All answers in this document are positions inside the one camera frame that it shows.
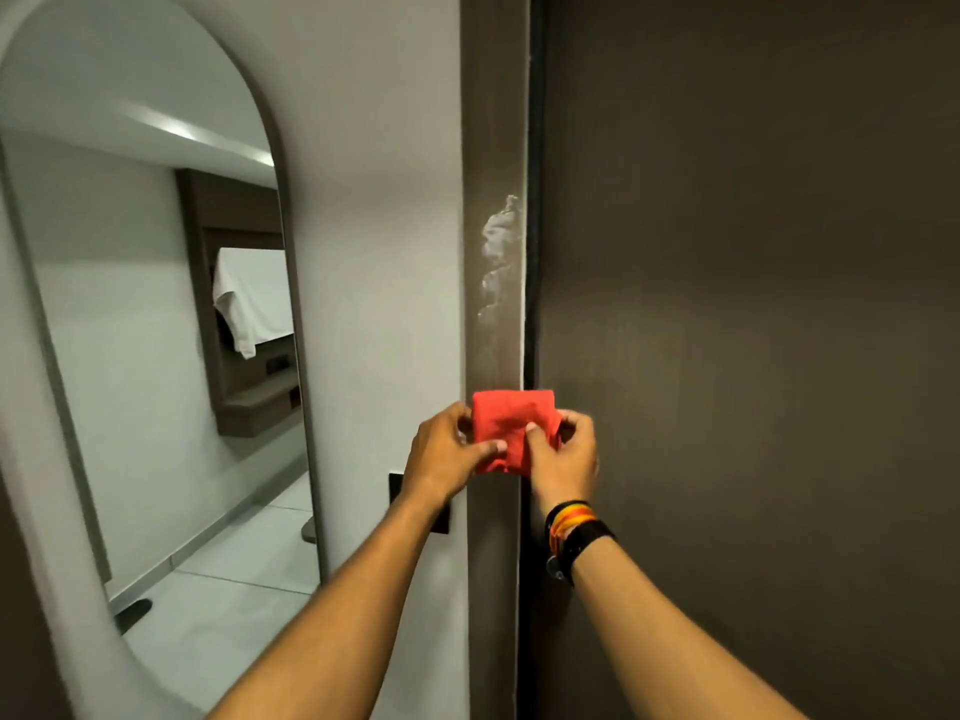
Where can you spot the brown wooden door frame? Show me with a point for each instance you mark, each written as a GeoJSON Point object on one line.
{"type": "Point", "coordinates": [491, 142]}

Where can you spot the dark brown door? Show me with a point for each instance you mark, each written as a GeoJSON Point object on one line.
{"type": "Point", "coordinates": [750, 292]}

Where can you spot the person's left thumb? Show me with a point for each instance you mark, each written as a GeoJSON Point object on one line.
{"type": "Point", "coordinates": [489, 447]}

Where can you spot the person's left hand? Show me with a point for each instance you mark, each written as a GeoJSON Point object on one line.
{"type": "Point", "coordinates": [435, 461]}

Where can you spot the person's right hand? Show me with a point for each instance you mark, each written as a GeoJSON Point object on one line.
{"type": "Point", "coordinates": [566, 472]}

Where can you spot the person's right forearm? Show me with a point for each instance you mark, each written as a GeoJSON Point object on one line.
{"type": "Point", "coordinates": [660, 644]}

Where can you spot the black wristband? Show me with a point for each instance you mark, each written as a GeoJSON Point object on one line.
{"type": "Point", "coordinates": [585, 541]}

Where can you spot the black wall switch plate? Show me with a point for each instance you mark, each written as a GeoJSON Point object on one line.
{"type": "Point", "coordinates": [439, 521]}

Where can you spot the red cloth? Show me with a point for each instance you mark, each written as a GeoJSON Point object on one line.
{"type": "Point", "coordinates": [510, 419]}

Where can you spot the person's left forearm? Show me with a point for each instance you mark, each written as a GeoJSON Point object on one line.
{"type": "Point", "coordinates": [337, 629]}

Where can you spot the person's right thumb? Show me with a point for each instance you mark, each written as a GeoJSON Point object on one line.
{"type": "Point", "coordinates": [535, 444]}

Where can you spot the arched wall mirror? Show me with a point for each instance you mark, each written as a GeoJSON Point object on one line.
{"type": "Point", "coordinates": [135, 367]}

